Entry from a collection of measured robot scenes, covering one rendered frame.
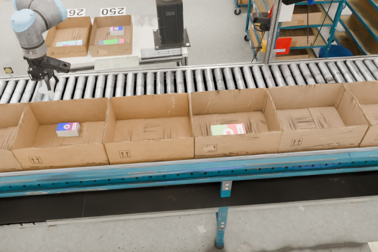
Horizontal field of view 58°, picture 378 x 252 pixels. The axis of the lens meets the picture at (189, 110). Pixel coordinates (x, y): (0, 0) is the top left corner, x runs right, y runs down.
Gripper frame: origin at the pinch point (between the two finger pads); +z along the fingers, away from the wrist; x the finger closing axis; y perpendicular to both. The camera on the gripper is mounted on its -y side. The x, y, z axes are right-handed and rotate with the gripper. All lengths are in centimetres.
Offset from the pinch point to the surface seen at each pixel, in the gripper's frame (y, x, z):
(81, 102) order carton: -5.7, -7.9, 16.1
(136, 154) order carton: -33.3, 21.0, 23.0
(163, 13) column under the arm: -48, -93, 18
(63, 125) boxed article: 4.6, -2.0, 25.6
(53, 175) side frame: 4.2, 26.2, 27.7
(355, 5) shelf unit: -229, -171, 65
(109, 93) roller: -11, -44, 44
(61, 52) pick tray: 25, -84, 39
